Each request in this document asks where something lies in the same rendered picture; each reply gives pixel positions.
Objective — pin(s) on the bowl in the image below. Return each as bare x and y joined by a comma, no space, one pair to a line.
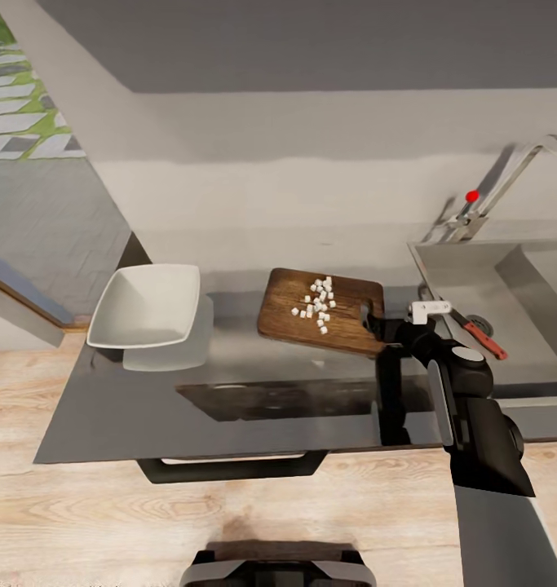
147,305

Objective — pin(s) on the drop in sink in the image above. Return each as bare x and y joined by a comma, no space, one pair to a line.
507,288

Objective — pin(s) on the dishwasher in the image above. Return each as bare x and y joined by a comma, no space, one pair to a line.
234,467

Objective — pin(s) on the parer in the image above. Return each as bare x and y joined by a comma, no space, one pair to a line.
480,336

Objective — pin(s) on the cutting board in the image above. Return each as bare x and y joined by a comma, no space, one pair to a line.
288,290

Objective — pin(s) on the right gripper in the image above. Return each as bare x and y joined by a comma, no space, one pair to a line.
400,331

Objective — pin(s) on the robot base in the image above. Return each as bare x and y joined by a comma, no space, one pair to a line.
205,572

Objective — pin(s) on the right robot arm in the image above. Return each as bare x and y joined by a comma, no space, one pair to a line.
504,538

